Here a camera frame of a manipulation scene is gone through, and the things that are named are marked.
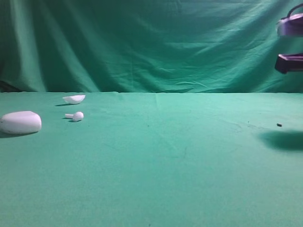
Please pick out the purple black gripper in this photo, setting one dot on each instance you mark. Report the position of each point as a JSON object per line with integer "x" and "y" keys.
{"x": 290, "y": 26}

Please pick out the white earbud near case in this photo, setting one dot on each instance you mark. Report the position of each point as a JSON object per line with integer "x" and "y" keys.
{"x": 76, "y": 117}

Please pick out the white earbud charging case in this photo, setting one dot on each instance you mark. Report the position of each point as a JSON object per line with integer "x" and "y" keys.
{"x": 23, "y": 122}

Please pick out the green backdrop cloth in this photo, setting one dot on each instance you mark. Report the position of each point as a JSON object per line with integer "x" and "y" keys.
{"x": 157, "y": 46}

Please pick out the green table cloth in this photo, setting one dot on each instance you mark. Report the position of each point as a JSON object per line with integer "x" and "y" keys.
{"x": 155, "y": 160}

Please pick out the white case lid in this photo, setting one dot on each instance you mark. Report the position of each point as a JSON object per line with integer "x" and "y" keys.
{"x": 74, "y": 100}

